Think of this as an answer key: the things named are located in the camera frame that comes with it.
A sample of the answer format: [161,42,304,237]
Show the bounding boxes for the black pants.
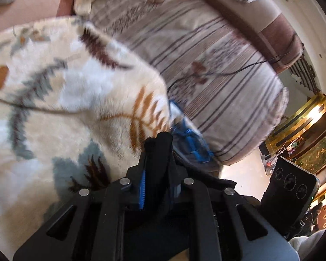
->
[145,132,237,223]

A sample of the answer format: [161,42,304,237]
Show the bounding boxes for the striped beige mattress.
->
[90,0,290,166]

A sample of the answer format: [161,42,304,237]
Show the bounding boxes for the gold fish tank cabinet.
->
[261,94,326,176]

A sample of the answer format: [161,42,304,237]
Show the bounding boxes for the black cable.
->
[167,34,296,98]

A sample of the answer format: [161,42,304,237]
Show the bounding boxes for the dark wooden furniture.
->
[289,54,320,93]

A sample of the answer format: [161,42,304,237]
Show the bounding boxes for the floral fleece blanket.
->
[0,16,171,253]

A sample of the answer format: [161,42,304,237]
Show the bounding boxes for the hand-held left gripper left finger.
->
[13,151,148,261]

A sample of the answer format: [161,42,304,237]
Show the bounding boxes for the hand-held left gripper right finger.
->
[171,159,300,261]

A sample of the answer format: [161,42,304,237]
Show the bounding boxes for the blue plastic item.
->
[168,100,214,166]

